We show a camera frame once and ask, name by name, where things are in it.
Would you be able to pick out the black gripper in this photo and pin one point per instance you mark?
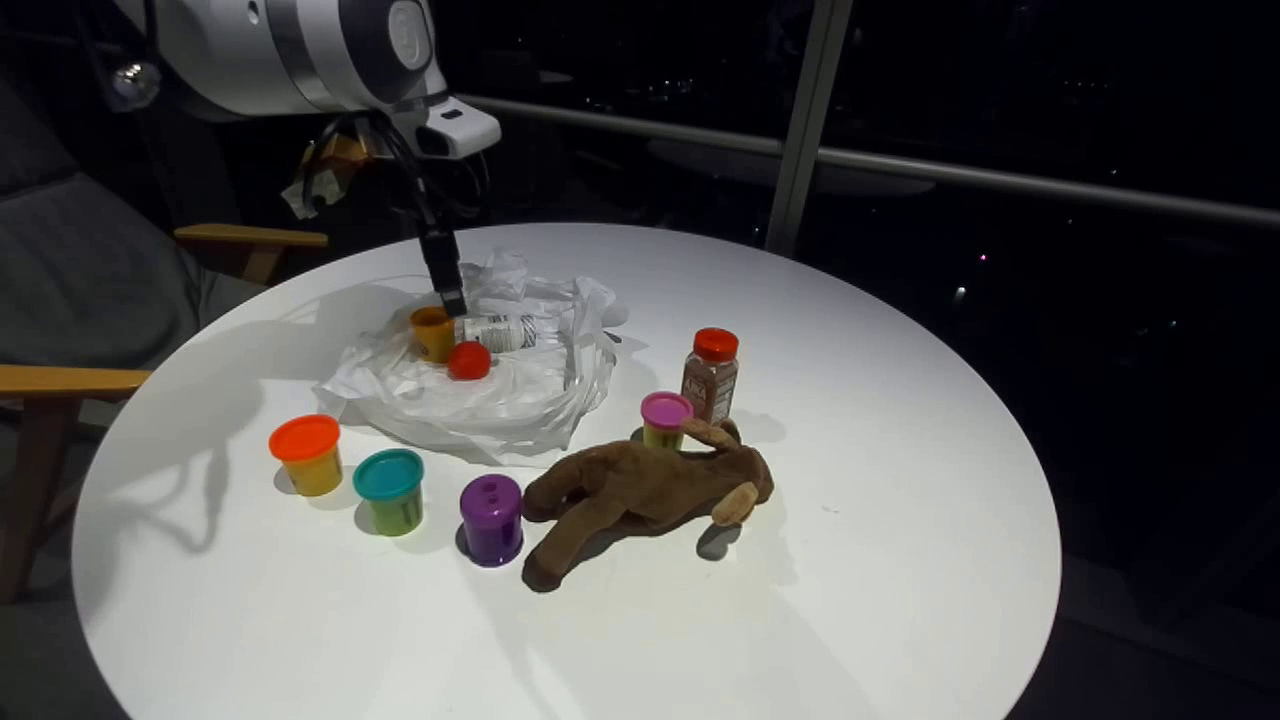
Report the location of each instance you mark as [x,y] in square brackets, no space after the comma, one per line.
[419,182]

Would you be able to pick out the orange toy fruit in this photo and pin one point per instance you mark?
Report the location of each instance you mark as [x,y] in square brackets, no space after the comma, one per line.
[431,328]

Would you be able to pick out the red lid dough tub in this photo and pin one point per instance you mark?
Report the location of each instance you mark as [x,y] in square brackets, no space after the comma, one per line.
[469,360]

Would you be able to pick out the teal lid dough tub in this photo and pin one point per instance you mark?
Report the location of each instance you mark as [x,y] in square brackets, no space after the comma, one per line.
[391,491]

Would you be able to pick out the purple lid dough tub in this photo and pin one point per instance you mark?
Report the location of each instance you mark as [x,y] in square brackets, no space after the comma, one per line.
[488,516]

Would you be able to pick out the pink lid dough tub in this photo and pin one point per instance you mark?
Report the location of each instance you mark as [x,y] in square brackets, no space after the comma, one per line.
[665,416]

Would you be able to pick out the brown plush moose toy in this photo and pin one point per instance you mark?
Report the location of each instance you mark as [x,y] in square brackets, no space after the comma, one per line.
[626,485]

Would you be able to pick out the red cap spice bottle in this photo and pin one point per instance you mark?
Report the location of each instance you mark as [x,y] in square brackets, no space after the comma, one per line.
[708,374]

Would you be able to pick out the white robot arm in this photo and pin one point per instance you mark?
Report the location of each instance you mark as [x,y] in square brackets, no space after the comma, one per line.
[295,55]

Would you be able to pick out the clear white plastic bag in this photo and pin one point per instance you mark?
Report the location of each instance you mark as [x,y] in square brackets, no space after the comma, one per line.
[534,393]

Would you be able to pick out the grey chair with wooden armrests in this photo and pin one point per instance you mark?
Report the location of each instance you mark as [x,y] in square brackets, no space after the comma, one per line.
[81,264]

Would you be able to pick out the grey horizontal handrail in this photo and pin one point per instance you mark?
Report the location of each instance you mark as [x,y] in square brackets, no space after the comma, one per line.
[934,164]

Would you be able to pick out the light grey window post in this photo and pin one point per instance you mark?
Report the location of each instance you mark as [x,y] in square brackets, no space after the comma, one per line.
[807,123]

